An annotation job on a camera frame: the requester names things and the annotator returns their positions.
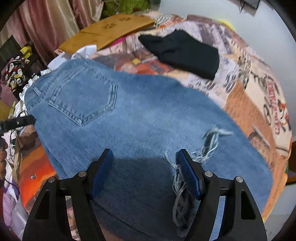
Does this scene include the green patterned storage box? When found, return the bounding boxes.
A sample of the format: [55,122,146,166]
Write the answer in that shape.
[102,0,150,18]

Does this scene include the left hand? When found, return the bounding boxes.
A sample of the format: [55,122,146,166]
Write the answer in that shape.
[0,138,8,180]

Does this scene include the wooden lap desk board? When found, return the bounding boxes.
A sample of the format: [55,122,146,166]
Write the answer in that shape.
[54,14,155,55]

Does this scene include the yellow curved pillow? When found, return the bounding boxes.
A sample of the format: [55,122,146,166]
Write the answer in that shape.
[217,19,235,32]

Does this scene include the black folded garment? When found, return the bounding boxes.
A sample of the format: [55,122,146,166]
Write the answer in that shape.
[138,30,220,80]

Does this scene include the striped pink gold curtain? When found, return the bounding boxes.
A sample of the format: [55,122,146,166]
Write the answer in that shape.
[1,0,103,65]

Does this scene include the white crumpled cloth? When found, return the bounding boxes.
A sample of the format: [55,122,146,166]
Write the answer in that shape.
[41,45,97,76]

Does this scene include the printed patchwork bed cover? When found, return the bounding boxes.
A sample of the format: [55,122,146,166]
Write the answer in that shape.
[14,11,293,241]

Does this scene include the blue denim jeans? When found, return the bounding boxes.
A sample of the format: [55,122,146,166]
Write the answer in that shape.
[25,59,273,240]

